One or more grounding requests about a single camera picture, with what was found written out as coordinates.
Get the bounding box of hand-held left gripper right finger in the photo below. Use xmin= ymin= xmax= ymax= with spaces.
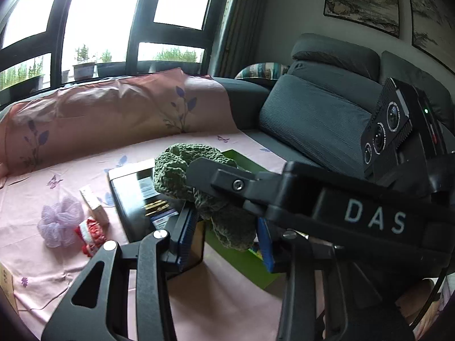
xmin=257 ymin=217 xmax=416 ymax=341

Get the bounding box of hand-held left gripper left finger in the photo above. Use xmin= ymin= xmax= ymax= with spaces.
xmin=41 ymin=204 xmax=200 ymax=341

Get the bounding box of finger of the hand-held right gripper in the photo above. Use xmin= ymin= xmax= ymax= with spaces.
xmin=185 ymin=157 xmax=286 ymax=221

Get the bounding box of green cardboard box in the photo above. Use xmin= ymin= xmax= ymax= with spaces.
xmin=204 ymin=149 xmax=296 ymax=290

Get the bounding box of green knitted cloth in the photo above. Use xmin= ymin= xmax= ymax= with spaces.
xmin=153 ymin=143 xmax=258 ymax=253

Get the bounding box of black and gold box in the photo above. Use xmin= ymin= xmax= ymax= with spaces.
xmin=107 ymin=159 xmax=207 ymax=278

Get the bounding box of red white knitted cloth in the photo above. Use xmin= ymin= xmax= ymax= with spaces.
xmin=74 ymin=218 xmax=108 ymax=257

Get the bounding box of small beige carton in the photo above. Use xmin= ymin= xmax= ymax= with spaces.
xmin=79 ymin=185 xmax=110 ymax=225

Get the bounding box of grey sofa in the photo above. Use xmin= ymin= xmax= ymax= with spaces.
xmin=210 ymin=34 xmax=455 ymax=189

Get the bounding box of striped patterned cushion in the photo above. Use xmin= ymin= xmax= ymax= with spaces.
xmin=235 ymin=63 xmax=290 ymax=81

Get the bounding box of pink floral bed sheet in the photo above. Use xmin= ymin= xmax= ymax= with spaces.
xmin=0 ymin=67 xmax=331 ymax=341

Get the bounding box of grey curtain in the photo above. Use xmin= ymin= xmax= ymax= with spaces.
xmin=208 ymin=0 xmax=264 ymax=79

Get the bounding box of long grass planter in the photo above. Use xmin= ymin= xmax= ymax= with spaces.
xmin=0 ymin=62 xmax=46 ymax=96
xmin=97 ymin=50 xmax=129 ymax=78

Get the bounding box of round potted plant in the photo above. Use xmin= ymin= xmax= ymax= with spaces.
xmin=72 ymin=44 xmax=97 ymax=81

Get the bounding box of brown cardboard box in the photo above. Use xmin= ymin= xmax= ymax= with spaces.
xmin=0 ymin=266 xmax=19 ymax=315

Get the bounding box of black framed window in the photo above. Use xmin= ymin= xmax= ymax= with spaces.
xmin=0 ymin=0 xmax=218 ymax=95

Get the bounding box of black cable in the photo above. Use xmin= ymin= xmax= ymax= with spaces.
xmin=409 ymin=266 xmax=449 ymax=328

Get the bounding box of landscape wall painting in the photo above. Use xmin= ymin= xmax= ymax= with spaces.
xmin=405 ymin=0 xmax=455 ymax=76
xmin=323 ymin=0 xmax=401 ymax=38

